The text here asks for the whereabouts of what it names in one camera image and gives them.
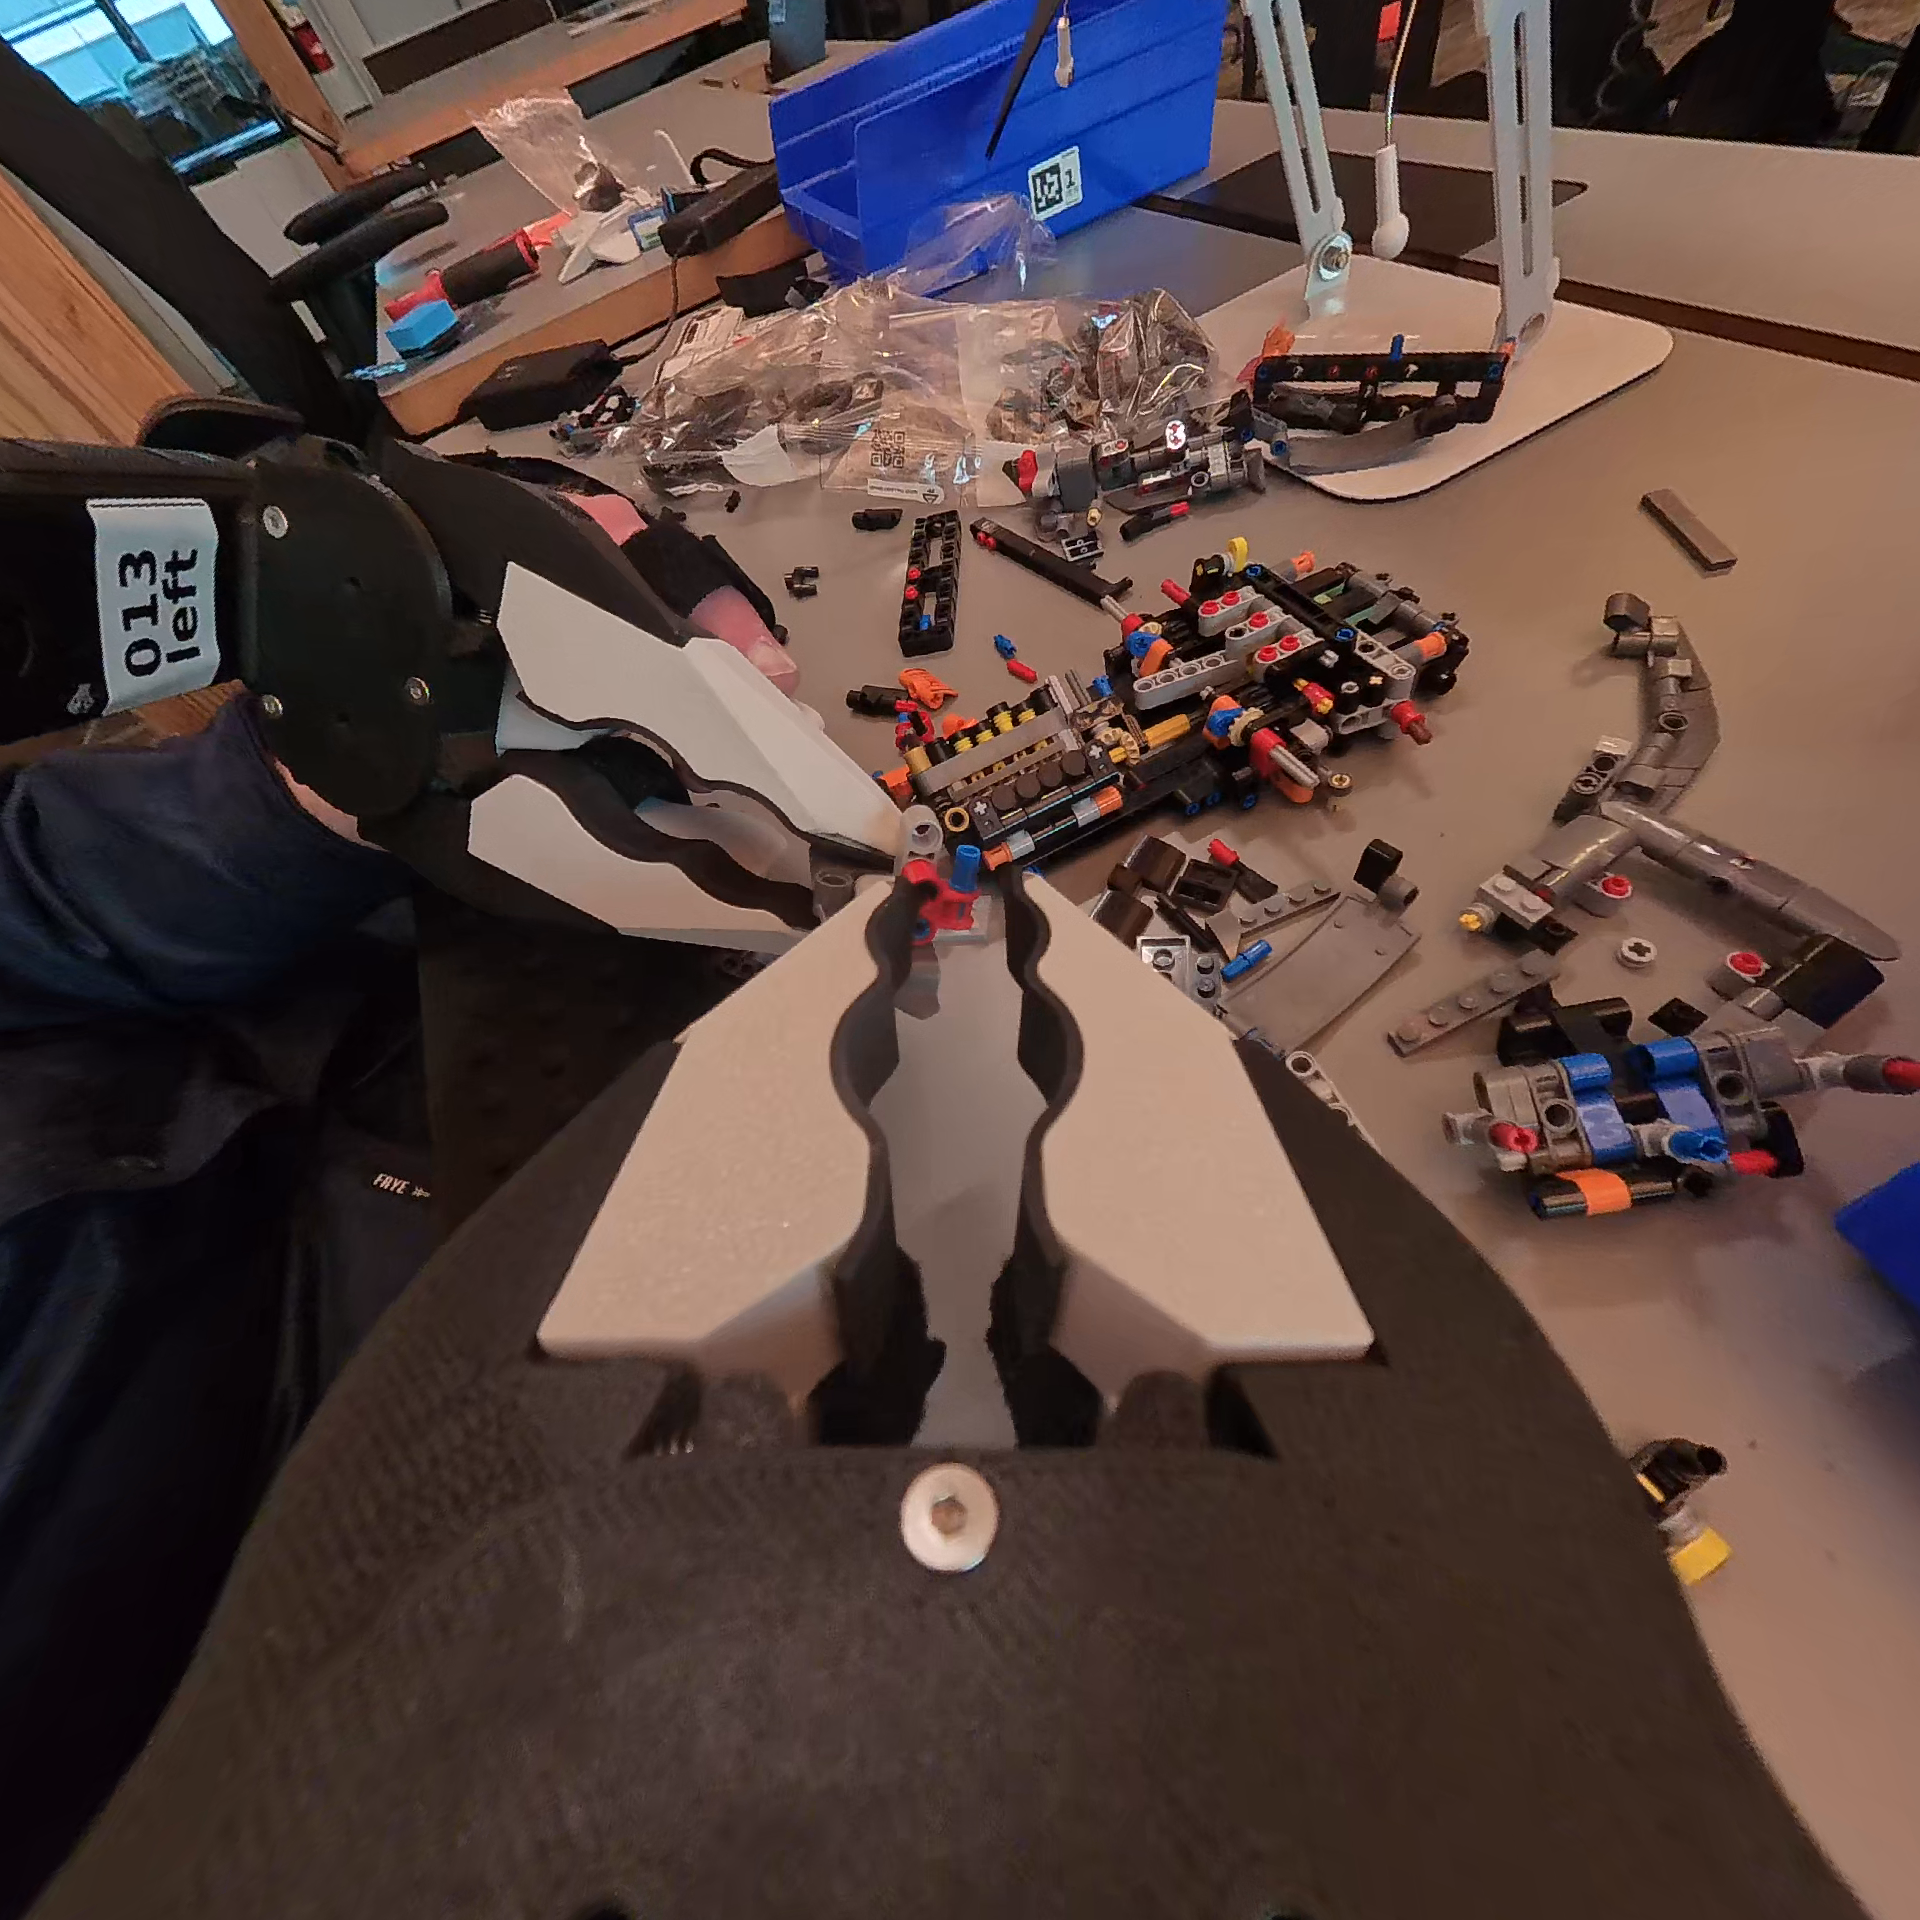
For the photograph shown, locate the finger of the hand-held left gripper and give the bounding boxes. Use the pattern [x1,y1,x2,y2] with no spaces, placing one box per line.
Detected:
[492,562,908,860]
[466,773,824,958]

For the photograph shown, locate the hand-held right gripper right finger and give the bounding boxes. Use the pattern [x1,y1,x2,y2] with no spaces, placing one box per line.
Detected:
[989,870,1379,1448]

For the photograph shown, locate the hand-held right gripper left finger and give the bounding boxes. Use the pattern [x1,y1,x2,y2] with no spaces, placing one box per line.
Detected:
[539,876,946,1448]

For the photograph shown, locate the red lego connector blue pin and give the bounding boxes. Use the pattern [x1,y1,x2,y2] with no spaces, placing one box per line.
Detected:
[900,846,993,940]

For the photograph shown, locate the grey lego engine block assembly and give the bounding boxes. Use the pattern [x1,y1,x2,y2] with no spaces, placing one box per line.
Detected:
[876,675,1203,872]

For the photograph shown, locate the person's left forearm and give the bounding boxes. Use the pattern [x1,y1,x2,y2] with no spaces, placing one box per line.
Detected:
[0,697,423,1053]

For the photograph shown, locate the long light grey lego beam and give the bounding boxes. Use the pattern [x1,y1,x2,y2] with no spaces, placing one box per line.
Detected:
[1283,1051,1383,1156]

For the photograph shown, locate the clear bags of lego parts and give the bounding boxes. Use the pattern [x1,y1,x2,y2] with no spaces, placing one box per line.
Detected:
[630,193,1219,503]

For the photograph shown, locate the long black lego beam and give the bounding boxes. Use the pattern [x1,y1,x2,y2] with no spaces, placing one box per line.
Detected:
[972,516,1135,605]

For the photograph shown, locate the blue lego suspension assembly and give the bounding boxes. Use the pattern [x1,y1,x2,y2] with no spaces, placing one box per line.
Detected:
[1443,1028,1920,1220]

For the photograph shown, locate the grey lego gearbox assembly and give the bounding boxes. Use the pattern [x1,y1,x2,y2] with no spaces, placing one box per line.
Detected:
[1007,419,1277,542]

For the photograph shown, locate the multicoloured lego chassis assembly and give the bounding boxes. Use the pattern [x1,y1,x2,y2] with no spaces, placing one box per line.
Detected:
[1102,539,1473,811]

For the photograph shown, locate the small black yellow lego piece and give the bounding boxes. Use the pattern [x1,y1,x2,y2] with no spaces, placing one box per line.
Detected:
[1631,1437,1736,1587]

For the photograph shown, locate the dark brown lego bar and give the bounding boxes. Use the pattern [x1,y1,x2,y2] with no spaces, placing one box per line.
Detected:
[1641,488,1740,572]

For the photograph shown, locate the person's left hand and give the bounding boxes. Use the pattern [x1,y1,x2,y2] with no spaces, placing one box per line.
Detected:
[576,492,804,696]

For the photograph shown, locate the black power adapter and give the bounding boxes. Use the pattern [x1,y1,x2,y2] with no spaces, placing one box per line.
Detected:
[456,341,623,430]
[658,158,786,257]

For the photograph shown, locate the red and black tool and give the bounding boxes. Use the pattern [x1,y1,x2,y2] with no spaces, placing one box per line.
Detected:
[382,225,542,310]

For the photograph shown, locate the white plastic part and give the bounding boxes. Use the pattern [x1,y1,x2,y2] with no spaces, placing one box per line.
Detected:
[559,148,707,286]

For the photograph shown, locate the black office chair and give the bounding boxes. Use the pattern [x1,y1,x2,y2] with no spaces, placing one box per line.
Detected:
[0,46,452,451]

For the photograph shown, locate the large window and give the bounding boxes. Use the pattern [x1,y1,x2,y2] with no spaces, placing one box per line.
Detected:
[0,0,303,183]

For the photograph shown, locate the black card sheet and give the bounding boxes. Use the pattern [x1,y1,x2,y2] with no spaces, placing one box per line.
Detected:
[985,0,1064,160]

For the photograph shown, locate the blue bin with square tag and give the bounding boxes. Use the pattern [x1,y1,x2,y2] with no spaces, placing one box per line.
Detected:
[847,0,1235,248]

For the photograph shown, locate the white book stand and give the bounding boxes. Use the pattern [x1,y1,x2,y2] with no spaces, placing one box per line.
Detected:
[1200,0,1674,503]

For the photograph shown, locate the black lego frame with pins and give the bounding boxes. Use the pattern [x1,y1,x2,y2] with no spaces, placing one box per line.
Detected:
[897,510,964,657]

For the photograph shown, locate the wooden post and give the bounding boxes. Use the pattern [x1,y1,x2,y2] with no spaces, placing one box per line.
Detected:
[0,165,203,451]

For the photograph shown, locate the dark grey lego link chain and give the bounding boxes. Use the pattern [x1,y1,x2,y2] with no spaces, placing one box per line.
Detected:
[1553,591,1723,819]

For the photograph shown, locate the large black lego frame assembly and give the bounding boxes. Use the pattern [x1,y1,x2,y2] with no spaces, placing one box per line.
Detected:
[1247,336,1513,445]

